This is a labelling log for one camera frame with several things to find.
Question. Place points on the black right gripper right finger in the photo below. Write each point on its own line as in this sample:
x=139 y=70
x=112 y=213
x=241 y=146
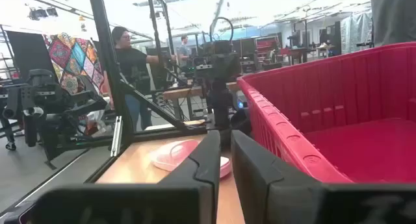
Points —
x=292 y=204

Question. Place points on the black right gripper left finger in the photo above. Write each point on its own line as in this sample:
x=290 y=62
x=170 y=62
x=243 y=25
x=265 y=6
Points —
x=130 y=204

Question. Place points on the pink slide sandal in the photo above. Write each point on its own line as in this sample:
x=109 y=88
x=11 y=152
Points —
x=169 y=159

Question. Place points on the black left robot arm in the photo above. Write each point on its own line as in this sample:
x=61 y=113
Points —
x=221 y=87

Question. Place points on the red plastic bin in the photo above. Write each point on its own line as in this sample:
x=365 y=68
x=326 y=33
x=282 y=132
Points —
x=357 y=87

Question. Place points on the wooden background table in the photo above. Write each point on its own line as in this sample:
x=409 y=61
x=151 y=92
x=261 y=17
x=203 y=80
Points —
x=182 y=92

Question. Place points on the black background robot rig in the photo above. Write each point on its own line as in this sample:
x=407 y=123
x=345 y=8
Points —
x=48 y=100

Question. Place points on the person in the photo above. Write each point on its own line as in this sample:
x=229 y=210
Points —
x=133 y=65
x=184 y=52

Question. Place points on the colourful patterned cloth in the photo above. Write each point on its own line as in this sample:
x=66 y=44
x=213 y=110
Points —
x=70 y=58

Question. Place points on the red tool rack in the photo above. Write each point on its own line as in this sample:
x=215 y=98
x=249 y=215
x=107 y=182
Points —
x=266 y=45

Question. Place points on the black flat panel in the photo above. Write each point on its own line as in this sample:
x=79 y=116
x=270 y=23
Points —
x=29 y=55

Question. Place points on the clear plastic sheet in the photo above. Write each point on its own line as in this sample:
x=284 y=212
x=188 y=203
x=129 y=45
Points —
x=356 y=32

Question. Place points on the black tripod pole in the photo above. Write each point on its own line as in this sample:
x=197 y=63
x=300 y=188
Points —
x=155 y=22

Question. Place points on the black ceiling spotlight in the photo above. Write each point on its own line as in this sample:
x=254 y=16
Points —
x=42 y=13

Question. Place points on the grey curtain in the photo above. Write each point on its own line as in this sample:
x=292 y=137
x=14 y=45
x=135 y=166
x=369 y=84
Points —
x=393 y=16

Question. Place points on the silver aluminium bracket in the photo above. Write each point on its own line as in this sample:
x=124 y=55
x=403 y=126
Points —
x=116 y=136

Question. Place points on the black metal table frame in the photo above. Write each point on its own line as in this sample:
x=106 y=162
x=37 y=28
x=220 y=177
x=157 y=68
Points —
x=107 y=55

